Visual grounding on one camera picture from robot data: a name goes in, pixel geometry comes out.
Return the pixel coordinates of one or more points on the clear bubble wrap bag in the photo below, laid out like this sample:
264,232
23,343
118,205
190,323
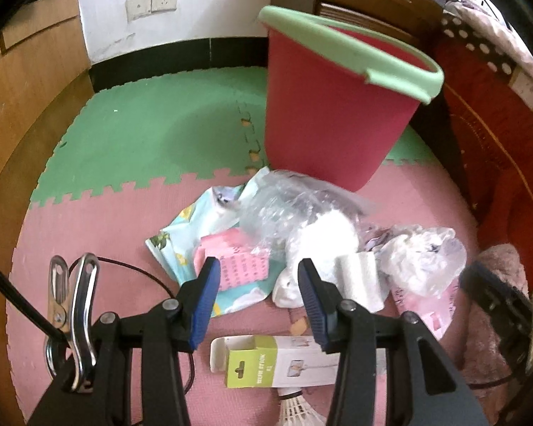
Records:
284,204

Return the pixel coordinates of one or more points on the white and green cardboard box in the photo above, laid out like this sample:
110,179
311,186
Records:
253,364

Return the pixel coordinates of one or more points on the light wooden wardrobe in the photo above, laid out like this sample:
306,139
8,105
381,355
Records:
26,75

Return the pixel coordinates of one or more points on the green foam mat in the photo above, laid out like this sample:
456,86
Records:
160,133

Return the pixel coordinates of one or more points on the white crumpled tissue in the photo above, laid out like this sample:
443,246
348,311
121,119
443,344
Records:
324,235

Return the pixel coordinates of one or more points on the light blue lemon print packet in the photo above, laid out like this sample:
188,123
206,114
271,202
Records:
182,239

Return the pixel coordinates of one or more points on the pink foam mat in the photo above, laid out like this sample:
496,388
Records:
93,239

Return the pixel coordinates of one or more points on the black polka dot cloth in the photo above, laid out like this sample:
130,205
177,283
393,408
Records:
479,40

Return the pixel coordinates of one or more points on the white foam block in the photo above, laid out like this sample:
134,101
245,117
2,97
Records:
359,279

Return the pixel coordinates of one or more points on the white shuttlecock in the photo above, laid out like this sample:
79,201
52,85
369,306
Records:
297,410

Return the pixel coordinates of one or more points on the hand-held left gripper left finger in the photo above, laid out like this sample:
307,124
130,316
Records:
204,304

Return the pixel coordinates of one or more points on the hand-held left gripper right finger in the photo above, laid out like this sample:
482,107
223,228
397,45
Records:
313,308

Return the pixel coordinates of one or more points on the floral pink quilt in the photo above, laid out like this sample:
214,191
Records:
515,31

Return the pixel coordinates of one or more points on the crumpled clear plastic bag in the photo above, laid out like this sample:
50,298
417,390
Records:
422,257

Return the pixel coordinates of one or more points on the red bucket with green rim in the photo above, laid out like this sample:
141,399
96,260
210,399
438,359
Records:
328,111

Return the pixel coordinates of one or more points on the pink and white packet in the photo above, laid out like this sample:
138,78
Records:
426,310

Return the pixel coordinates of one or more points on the pink printed box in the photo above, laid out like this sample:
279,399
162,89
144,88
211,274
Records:
240,257

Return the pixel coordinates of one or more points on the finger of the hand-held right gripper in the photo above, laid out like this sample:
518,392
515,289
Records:
493,288

